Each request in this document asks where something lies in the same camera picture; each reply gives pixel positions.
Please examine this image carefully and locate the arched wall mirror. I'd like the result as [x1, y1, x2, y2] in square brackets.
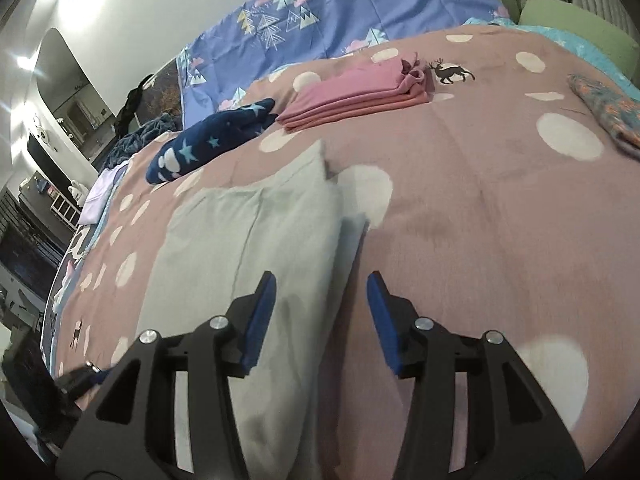
[35, 27, 118, 146]

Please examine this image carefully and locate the white wire rack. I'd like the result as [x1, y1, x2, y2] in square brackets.
[50, 192, 81, 226]

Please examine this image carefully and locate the pink garment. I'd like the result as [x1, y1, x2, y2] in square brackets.
[276, 55, 432, 133]

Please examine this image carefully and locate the pink dotted blanket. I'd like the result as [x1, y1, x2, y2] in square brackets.
[50, 25, 640, 480]

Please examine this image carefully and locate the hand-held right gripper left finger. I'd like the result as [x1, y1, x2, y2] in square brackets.
[55, 271, 277, 480]

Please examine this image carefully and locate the green pillow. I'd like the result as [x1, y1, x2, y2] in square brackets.
[517, 0, 640, 76]

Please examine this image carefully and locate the lavender cloth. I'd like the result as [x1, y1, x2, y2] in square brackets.
[80, 165, 133, 226]

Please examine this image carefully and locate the dark brown panel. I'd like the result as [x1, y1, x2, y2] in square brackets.
[142, 57, 183, 121]

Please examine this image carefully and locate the grey garment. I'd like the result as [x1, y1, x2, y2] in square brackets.
[135, 140, 368, 480]

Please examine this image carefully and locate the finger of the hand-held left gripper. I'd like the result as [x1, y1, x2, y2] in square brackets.
[52, 360, 113, 411]

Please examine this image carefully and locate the purple tree print duvet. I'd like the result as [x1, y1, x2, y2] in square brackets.
[177, 0, 511, 126]

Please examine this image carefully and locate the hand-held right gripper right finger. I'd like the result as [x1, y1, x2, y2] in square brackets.
[366, 271, 586, 480]

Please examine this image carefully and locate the navy star print garment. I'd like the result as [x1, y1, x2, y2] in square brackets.
[146, 98, 278, 185]

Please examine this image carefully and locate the dark teal knitted blanket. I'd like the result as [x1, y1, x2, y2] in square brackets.
[100, 112, 181, 171]

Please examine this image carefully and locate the floral print cloth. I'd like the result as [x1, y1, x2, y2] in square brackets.
[567, 73, 640, 161]

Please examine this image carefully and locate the black hanging garment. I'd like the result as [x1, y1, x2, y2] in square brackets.
[114, 74, 156, 138]

